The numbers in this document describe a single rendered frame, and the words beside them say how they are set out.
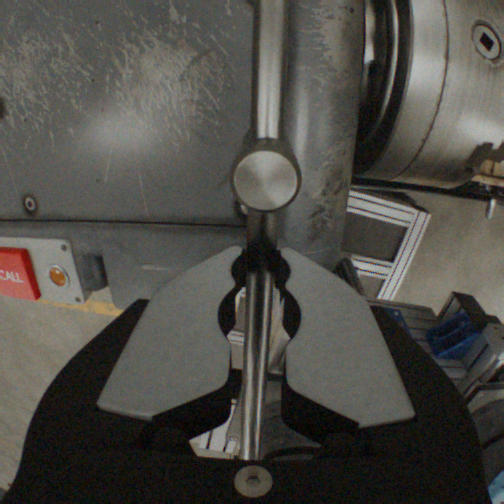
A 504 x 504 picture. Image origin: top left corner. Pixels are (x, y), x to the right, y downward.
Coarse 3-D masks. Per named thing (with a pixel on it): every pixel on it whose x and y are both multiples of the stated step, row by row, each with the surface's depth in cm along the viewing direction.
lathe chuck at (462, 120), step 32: (448, 0) 17; (480, 0) 17; (448, 32) 18; (448, 64) 20; (480, 64) 19; (448, 96) 21; (480, 96) 21; (448, 128) 24; (480, 128) 23; (416, 160) 28; (448, 160) 27
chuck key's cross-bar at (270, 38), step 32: (256, 0) 8; (288, 0) 8; (256, 32) 9; (288, 32) 9; (256, 64) 9; (256, 96) 10; (256, 128) 10; (256, 224) 12; (256, 256) 13; (256, 288) 13; (256, 320) 13; (256, 352) 14; (256, 384) 14; (256, 416) 15; (256, 448) 15
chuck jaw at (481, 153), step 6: (486, 144) 25; (474, 150) 26; (480, 150) 26; (486, 150) 25; (492, 150) 25; (498, 150) 27; (474, 156) 27; (480, 156) 26; (486, 156) 26; (492, 156) 28; (498, 156) 28; (468, 162) 28; (474, 162) 27; (480, 162) 27; (498, 162) 28; (468, 168) 28
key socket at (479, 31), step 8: (480, 32) 18; (488, 32) 18; (480, 40) 19; (488, 40) 18; (496, 40) 18; (480, 48) 18; (488, 48) 19; (496, 48) 18; (488, 56) 19; (496, 56) 18
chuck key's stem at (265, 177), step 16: (256, 144) 9; (272, 144) 9; (288, 144) 11; (240, 160) 9; (256, 160) 9; (272, 160) 9; (288, 160) 9; (240, 176) 9; (256, 176) 9; (272, 176) 9; (288, 176) 9; (240, 192) 10; (256, 192) 10; (272, 192) 10; (288, 192) 10; (256, 208) 10; (272, 208) 10
